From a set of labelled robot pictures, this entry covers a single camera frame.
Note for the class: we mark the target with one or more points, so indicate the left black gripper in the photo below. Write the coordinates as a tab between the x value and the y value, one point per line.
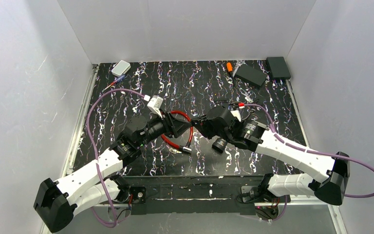
169	124

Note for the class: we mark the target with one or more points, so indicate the aluminium frame rail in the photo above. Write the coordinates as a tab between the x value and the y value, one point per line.
66	104

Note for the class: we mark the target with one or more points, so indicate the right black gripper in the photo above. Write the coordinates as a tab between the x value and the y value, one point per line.
204	122

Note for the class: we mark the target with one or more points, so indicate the red cable lock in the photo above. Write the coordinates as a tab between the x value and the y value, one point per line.
183	149

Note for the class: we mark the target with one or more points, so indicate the black box in corner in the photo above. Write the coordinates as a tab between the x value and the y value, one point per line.
278	68

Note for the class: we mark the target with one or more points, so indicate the white rectangular box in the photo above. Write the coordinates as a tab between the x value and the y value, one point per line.
120	68

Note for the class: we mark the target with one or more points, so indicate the black padlock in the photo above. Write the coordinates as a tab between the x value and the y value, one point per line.
219	145

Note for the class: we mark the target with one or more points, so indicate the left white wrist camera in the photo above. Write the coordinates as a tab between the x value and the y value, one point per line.
155	104

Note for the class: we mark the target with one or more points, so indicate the small metal pliers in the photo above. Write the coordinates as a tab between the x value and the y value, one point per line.
247	97

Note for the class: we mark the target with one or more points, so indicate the orange-handled screwdriver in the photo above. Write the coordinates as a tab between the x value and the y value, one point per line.
230	70

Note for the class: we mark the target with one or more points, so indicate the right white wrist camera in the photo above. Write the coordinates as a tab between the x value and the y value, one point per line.
236	114

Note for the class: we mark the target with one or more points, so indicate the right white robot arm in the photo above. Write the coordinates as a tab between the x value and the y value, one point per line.
324	177

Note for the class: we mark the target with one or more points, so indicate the black flat box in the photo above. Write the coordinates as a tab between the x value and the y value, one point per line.
250	75

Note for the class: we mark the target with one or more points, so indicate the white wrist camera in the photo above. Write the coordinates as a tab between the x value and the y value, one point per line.
236	114
155	104

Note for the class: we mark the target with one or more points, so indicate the black comb strip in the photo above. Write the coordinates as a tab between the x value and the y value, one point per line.
218	101

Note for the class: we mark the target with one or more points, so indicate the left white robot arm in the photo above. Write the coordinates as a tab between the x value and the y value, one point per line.
58	201

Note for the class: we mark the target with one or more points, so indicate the red blue pen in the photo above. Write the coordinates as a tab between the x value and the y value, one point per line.
116	81

